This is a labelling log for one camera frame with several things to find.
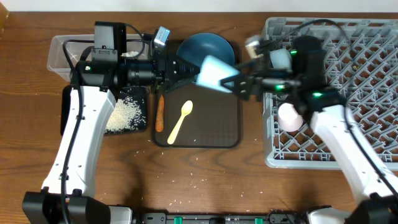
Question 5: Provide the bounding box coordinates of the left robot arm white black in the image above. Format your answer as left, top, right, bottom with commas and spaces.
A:
22, 49, 200, 223

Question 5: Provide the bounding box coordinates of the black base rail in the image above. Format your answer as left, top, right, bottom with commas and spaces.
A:
131, 210, 308, 224

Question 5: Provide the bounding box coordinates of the dark blue plate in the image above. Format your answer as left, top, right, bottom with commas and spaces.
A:
177, 33, 235, 67

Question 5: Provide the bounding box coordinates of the orange carrot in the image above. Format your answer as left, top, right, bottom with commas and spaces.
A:
155, 95, 165, 133

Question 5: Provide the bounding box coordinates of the light blue plastic cup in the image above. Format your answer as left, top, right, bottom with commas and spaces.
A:
195, 55, 239, 93

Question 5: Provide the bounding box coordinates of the brown serving tray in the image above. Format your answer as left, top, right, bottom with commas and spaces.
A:
152, 40, 241, 149

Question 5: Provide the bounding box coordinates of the light blue small bowl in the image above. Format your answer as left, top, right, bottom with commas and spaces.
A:
269, 49, 292, 70

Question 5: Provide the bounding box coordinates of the pink plastic cup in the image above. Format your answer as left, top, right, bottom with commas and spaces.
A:
277, 103, 303, 132

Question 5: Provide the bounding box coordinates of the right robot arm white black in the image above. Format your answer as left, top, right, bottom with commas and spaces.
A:
220, 35, 397, 223

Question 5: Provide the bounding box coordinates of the yellow plastic spoon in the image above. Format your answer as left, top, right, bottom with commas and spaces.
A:
167, 100, 193, 144

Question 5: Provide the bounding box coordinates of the black waste tray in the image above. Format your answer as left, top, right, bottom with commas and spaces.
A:
60, 83, 148, 135

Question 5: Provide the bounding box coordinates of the pile of white rice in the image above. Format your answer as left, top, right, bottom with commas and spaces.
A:
106, 96, 146, 134

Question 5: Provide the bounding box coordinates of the grey dishwasher rack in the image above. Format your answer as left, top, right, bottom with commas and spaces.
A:
261, 17, 397, 170

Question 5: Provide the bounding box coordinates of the white paper waste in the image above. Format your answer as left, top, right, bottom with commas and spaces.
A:
121, 51, 139, 57

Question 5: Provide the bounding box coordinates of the clear plastic waste bin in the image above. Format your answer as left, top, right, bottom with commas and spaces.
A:
47, 34, 142, 82

